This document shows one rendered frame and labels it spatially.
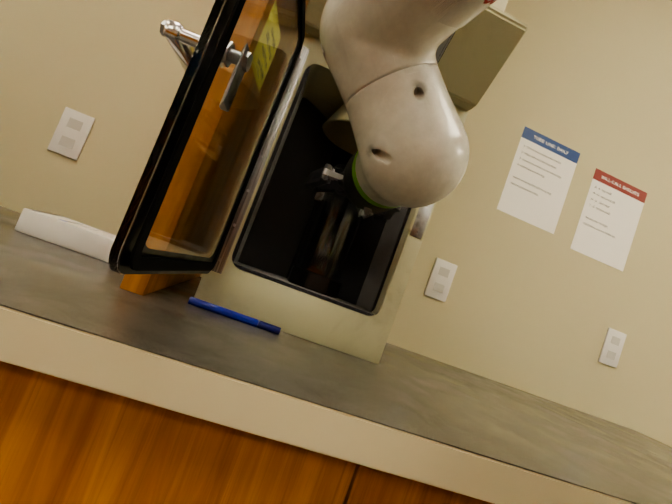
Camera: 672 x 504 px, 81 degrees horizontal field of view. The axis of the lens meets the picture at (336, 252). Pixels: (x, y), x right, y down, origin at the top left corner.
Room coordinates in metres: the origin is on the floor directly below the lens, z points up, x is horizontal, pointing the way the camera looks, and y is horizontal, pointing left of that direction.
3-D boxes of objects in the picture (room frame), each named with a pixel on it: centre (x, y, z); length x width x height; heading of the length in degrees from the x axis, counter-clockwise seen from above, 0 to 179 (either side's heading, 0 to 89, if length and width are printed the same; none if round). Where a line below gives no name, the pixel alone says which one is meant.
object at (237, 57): (0.34, 0.14, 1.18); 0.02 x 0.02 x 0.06; 3
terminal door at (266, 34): (0.45, 0.16, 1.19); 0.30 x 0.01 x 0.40; 3
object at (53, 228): (0.72, 0.44, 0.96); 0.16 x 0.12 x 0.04; 99
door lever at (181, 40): (0.37, 0.19, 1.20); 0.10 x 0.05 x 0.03; 3
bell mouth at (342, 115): (0.74, 0.02, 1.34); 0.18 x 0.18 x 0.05
